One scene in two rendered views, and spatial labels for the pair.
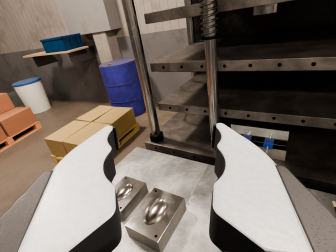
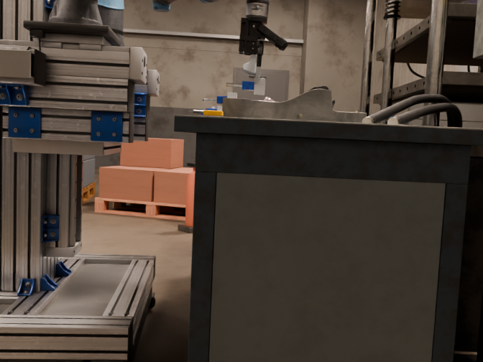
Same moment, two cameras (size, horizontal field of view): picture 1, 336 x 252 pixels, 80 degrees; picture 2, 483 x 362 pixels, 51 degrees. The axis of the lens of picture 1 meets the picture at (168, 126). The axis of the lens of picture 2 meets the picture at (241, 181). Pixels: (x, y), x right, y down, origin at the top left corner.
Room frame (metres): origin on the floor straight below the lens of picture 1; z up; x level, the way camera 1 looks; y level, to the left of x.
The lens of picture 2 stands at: (-1.15, -2.03, 0.76)
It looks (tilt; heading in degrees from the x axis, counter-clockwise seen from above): 5 degrees down; 55
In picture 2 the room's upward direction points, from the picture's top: 3 degrees clockwise
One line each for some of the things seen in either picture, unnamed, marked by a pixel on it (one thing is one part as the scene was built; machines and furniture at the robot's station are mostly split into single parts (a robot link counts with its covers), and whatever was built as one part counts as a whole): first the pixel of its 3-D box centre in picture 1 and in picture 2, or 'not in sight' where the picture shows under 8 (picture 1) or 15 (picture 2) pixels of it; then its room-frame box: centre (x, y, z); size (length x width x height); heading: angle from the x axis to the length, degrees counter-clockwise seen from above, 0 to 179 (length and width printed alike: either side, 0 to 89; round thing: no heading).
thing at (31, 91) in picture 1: (33, 95); not in sight; (4.76, 2.98, 0.36); 0.59 x 0.59 x 0.72
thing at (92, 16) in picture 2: not in sight; (76, 13); (-0.71, -0.52, 1.09); 0.15 x 0.15 x 0.10
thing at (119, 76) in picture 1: (124, 87); not in sight; (3.65, 0.67, 0.48); 0.66 x 0.64 x 0.96; 60
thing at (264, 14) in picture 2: not in sight; (256, 12); (-0.15, -0.63, 1.17); 0.08 x 0.08 x 0.05
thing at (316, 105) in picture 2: not in sight; (291, 109); (0.08, -0.56, 0.87); 0.50 x 0.26 x 0.14; 144
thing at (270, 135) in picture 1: (265, 119); (451, 122); (1.05, -0.59, 0.87); 0.50 x 0.27 x 0.17; 144
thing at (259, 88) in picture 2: not in sight; (245, 85); (-0.17, -0.61, 0.93); 0.13 x 0.05 x 0.05; 144
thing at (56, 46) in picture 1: (62, 43); not in sight; (4.10, 1.62, 1.37); 0.58 x 0.43 x 0.23; 60
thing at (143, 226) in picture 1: (157, 216); not in sight; (0.53, 0.10, 0.84); 0.20 x 0.15 x 0.07; 144
